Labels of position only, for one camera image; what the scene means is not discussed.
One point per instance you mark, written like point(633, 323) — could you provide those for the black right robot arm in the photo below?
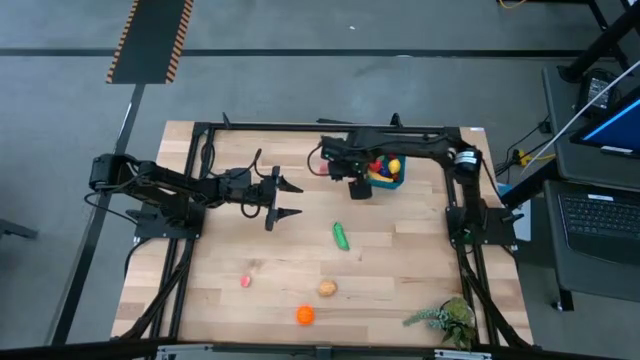
point(410, 142)

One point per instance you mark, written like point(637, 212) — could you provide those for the yellow toy lemon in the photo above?
point(395, 166)

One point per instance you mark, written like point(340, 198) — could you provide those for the silver bracket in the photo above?
point(462, 355)
point(185, 352)

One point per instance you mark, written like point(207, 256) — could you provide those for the grey chair leg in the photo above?
point(15, 229)

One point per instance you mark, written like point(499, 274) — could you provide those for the yellow toy banana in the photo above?
point(380, 178)

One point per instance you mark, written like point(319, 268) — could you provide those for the black laptop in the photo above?
point(605, 220)

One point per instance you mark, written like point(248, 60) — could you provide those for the black stand beam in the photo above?
point(600, 45)

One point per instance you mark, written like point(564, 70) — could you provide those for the black power adapter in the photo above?
point(595, 90)

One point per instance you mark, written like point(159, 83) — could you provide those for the monitor with blue screen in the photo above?
point(620, 127)

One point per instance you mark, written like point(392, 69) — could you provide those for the black rail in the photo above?
point(75, 352)

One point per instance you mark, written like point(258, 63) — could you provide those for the artificial green plant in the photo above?
point(457, 312)

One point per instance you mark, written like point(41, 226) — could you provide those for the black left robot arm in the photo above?
point(175, 185)

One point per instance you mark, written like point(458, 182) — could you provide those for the yellow plug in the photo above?
point(522, 157)

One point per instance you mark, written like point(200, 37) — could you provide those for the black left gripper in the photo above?
point(262, 192)

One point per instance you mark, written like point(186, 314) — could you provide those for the pink toy vegetable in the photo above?
point(324, 169)
point(245, 281)

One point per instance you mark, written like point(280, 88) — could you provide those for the black aluminium table frame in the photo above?
point(275, 127)

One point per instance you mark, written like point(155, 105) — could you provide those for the dark grey desk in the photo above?
point(600, 280)

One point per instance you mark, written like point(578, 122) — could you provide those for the tan toy potato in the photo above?
point(327, 288)

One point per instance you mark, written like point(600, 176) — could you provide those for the purple toy eggplant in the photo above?
point(385, 172)

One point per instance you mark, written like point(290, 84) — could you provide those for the orange toy pumpkin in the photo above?
point(305, 315)

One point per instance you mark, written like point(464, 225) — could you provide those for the white rod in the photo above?
point(580, 115)

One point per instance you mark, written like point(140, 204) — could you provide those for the white paper sheet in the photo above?
point(525, 230)

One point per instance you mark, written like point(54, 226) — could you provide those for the green toy bell pepper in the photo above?
point(383, 160)

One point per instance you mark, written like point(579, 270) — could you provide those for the black mat orange striped edges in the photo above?
point(150, 40)

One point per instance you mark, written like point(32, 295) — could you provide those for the teal plastic tupperware container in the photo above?
point(395, 182)

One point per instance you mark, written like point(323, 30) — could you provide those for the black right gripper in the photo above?
point(345, 155)

